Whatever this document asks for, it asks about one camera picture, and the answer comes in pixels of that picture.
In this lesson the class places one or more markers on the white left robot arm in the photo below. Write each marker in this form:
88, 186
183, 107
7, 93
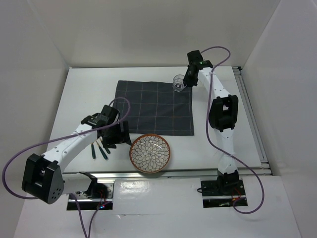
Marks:
43, 175

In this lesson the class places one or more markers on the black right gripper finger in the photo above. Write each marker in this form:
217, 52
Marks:
193, 82
185, 80

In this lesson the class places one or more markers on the dark grey checked cloth napkin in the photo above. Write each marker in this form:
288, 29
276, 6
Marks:
157, 109

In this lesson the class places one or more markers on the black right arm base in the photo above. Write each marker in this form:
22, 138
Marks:
211, 188

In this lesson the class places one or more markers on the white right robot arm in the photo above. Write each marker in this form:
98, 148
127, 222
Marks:
221, 116

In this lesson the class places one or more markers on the floral patterned ceramic plate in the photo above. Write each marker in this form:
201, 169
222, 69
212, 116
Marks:
150, 153

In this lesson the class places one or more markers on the clear drinking glass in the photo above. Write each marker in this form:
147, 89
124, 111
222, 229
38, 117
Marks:
178, 83

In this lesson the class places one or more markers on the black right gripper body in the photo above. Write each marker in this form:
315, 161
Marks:
189, 72

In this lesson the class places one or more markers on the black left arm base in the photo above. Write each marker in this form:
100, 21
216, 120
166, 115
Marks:
91, 188

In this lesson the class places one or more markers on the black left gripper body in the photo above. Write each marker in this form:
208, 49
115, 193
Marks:
113, 135

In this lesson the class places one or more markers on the aluminium front table rail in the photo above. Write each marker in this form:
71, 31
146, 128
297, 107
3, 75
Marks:
178, 174

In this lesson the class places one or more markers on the gold fork green handle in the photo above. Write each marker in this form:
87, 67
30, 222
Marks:
93, 151

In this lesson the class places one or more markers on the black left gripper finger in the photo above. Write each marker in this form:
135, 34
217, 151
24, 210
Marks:
109, 146
125, 135

